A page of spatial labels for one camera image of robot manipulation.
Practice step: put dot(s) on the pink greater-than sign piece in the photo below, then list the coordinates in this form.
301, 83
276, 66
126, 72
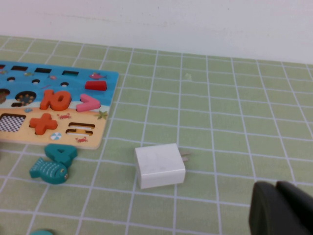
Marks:
89, 104

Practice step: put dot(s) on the green grid table mat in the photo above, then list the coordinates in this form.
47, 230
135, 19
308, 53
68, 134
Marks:
220, 110

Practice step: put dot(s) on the teal number four piece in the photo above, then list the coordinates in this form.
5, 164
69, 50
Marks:
61, 153

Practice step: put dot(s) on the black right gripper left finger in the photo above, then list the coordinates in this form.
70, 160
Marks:
269, 213

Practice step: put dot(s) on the teal wooden piece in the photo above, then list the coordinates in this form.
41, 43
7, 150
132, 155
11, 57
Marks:
42, 232

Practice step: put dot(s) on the blue number shape puzzle board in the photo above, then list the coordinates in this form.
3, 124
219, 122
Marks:
102, 83

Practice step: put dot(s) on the teal fish piece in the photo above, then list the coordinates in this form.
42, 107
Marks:
49, 171

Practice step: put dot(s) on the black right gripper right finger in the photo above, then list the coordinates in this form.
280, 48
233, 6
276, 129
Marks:
302, 208

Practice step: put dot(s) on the orange plus sign piece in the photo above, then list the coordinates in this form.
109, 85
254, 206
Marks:
43, 123

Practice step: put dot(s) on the orange number ten piece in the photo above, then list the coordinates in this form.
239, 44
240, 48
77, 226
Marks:
55, 100

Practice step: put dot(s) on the red minus sign piece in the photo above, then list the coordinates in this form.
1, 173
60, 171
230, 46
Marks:
96, 85

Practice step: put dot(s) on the white wall charger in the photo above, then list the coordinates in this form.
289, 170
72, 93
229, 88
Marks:
160, 166

